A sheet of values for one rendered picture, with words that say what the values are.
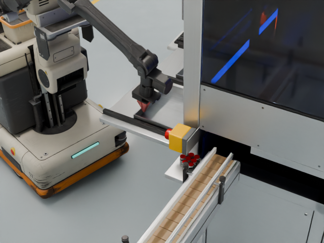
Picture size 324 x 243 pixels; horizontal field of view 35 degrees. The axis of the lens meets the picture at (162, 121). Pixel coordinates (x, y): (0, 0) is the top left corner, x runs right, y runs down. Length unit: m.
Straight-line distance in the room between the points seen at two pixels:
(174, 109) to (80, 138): 0.98
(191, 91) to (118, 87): 2.15
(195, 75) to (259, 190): 0.48
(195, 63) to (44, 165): 1.41
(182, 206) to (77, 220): 1.32
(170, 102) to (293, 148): 0.67
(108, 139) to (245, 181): 1.32
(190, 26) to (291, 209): 0.73
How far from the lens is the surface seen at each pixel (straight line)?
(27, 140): 3.02
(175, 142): 1.76
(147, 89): 1.98
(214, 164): 1.79
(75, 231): 2.85
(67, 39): 2.65
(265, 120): 1.65
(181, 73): 2.32
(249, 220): 1.99
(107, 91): 3.82
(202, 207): 1.64
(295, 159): 1.70
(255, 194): 1.88
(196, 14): 1.57
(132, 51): 1.90
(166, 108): 2.12
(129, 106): 2.14
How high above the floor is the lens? 2.14
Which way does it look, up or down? 38 degrees down
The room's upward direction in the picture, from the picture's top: 2 degrees counter-clockwise
